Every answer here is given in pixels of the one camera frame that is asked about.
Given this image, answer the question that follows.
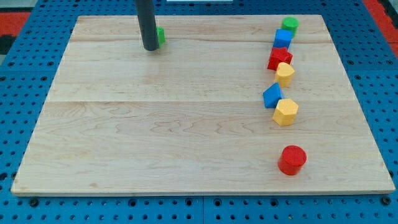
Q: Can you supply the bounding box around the green circle block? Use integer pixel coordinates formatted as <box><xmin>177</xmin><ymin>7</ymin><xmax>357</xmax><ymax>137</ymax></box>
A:
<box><xmin>281</xmin><ymin>17</ymin><xmax>300</xmax><ymax>37</ymax></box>

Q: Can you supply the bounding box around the blue cube block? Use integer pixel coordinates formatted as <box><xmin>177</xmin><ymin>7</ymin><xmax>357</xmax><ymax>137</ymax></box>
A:
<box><xmin>273</xmin><ymin>29</ymin><xmax>293</xmax><ymax>48</ymax></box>

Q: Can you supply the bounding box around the red cylinder block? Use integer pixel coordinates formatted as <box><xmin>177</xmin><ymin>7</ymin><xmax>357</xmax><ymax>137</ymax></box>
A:
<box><xmin>277</xmin><ymin>145</ymin><xmax>307</xmax><ymax>175</ymax></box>

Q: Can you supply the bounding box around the yellow hexagon block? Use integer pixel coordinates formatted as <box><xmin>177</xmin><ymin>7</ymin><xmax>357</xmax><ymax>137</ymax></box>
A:
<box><xmin>272</xmin><ymin>98</ymin><xmax>299</xmax><ymax>126</ymax></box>

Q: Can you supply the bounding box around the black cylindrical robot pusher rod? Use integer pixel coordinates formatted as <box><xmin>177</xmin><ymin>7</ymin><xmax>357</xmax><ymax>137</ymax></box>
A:
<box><xmin>134</xmin><ymin>0</ymin><xmax>159</xmax><ymax>51</ymax></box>

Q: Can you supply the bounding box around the green star block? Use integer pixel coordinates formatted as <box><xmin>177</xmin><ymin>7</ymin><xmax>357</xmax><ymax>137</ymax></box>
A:
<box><xmin>157</xmin><ymin>27</ymin><xmax>165</xmax><ymax>48</ymax></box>

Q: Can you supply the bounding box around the red star block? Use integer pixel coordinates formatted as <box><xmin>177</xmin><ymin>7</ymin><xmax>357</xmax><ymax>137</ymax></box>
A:
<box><xmin>267</xmin><ymin>47</ymin><xmax>293</xmax><ymax>70</ymax></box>

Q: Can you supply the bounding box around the blue triangle block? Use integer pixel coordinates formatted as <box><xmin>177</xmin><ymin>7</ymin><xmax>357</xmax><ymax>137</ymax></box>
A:
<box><xmin>262</xmin><ymin>82</ymin><xmax>284</xmax><ymax>108</ymax></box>

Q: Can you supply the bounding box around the light wooden board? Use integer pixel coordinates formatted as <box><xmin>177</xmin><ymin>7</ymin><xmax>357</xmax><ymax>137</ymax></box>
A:
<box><xmin>11</xmin><ymin>15</ymin><xmax>395</xmax><ymax>197</ymax></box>

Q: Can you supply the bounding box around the yellow heart block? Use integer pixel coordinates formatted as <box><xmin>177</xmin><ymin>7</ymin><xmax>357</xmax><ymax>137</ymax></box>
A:
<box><xmin>275</xmin><ymin>62</ymin><xmax>295</xmax><ymax>88</ymax></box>

